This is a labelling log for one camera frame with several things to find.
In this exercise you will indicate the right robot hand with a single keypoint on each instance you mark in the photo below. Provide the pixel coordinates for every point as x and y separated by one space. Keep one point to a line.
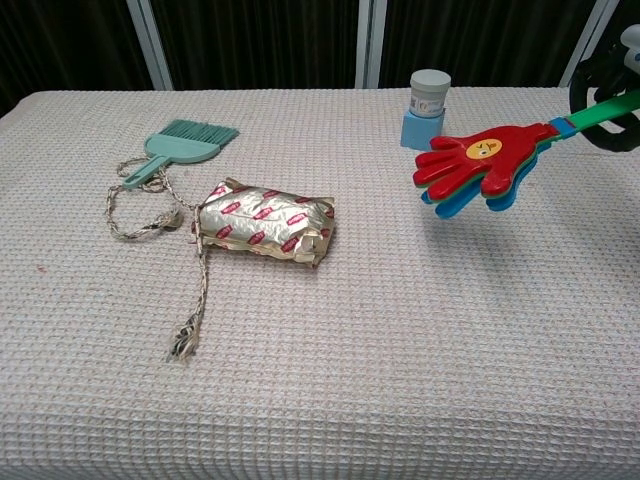
612 144

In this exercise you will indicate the black curtain panel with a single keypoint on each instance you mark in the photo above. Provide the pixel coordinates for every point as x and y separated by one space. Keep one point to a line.
60 45
622 15
475 40
260 45

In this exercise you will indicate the white jar grey lid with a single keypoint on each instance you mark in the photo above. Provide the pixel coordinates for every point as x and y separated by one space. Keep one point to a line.
429 92

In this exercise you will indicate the light blue block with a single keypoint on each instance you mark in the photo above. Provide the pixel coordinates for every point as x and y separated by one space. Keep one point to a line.
415 132

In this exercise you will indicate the beige waffle table cloth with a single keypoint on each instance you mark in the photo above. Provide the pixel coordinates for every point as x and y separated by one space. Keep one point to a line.
350 350

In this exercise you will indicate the gold foil packet red labels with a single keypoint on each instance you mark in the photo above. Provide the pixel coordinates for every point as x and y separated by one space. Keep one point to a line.
260 220

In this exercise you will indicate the teal plastic hand brush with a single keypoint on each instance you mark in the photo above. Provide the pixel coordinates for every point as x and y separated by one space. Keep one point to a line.
180 147

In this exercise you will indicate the grey aluminium partition post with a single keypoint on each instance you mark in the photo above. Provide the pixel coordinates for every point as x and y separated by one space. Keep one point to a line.
590 40
370 45
150 45

